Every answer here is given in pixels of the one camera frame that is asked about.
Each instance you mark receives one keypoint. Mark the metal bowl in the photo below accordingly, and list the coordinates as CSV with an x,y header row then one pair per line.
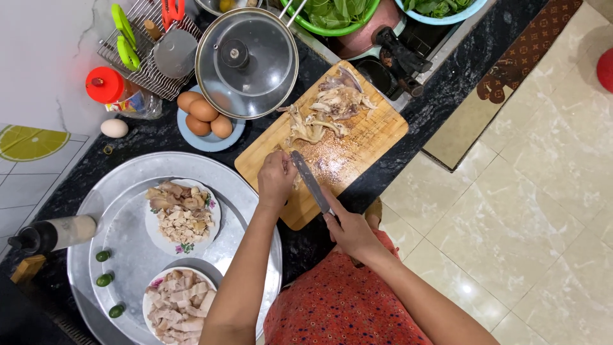
x,y
210,5

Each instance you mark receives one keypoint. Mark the brown patterned floor mat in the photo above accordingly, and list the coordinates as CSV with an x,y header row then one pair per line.
x,y
522,52

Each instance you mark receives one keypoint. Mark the blue basin of leafy greens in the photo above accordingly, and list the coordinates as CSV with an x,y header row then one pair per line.
x,y
438,9

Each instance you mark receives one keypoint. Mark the plain white plate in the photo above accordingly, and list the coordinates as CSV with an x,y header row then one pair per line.
x,y
155,282

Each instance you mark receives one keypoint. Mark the plastic bottle with red cap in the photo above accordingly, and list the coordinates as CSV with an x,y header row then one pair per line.
x,y
119,96

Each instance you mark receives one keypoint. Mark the black appliance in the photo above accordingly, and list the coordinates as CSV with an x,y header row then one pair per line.
x,y
28,316

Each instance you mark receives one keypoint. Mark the large round metal tray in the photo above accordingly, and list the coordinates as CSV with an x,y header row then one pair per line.
x,y
129,258

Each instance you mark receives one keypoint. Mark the yellow rubber band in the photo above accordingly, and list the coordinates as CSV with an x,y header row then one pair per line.
x,y
108,149

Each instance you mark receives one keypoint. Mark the small green lime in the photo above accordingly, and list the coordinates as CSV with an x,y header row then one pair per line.
x,y
102,256
104,280
116,311

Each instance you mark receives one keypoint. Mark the green basin of leafy greens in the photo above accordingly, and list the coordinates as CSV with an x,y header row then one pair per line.
x,y
335,14

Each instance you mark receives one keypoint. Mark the wooden block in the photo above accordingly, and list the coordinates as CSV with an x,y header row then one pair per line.
x,y
28,268

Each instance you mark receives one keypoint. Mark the brown egg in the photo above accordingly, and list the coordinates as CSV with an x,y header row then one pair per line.
x,y
197,126
204,110
222,126
186,100

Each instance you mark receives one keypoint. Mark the light blue plate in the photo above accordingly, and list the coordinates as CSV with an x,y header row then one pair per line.
x,y
210,143

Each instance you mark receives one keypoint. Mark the sliced pork heap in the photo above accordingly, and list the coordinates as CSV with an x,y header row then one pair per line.
x,y
179,306

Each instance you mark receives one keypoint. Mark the steel pot with glass lid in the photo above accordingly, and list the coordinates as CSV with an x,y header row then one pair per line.
x,y
246,62

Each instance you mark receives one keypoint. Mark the steel kitchen knife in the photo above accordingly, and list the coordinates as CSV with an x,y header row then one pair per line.
x,y
309,179

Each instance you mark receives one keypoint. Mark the red round object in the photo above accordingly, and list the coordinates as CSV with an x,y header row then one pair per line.
x,y
606,71

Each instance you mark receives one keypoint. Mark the green plastic tongs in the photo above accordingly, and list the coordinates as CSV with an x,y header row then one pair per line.
x,y
125,43

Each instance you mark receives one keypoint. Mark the floral white plate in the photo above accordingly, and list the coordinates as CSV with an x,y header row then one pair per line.
x,y
160,242

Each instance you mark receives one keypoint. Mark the black capped pepper bottle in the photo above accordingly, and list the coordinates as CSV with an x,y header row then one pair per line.
x,y
57,232

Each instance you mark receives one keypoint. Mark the person's left hand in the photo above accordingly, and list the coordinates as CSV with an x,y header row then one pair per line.
x,y
274,184

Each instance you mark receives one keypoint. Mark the large boiled chicken carcass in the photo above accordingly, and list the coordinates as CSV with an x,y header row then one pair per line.
x,y
341,99

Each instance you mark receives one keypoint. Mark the wooden cutting board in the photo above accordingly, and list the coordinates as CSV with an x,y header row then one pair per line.
x,y
354,143

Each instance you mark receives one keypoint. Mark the person's right hand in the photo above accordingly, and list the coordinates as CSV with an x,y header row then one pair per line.
x,y
353,235

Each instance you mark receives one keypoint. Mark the white egg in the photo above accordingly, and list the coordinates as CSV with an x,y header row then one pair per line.
x,y
114,128

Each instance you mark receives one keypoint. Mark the red floral shirt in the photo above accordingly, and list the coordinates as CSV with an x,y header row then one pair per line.
x,y
335,306

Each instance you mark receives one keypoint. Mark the gas stove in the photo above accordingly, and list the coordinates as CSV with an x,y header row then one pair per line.
x,y
431,38

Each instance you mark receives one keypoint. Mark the small boiled chicken piece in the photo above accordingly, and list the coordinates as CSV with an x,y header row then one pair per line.
x,y
298,181

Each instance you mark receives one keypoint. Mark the pale boiled chicken bone piece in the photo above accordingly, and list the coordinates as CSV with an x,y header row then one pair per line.
x,y
309,128

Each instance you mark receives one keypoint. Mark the chopped chicken heap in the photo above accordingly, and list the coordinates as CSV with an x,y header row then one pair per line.
x,y
184,215

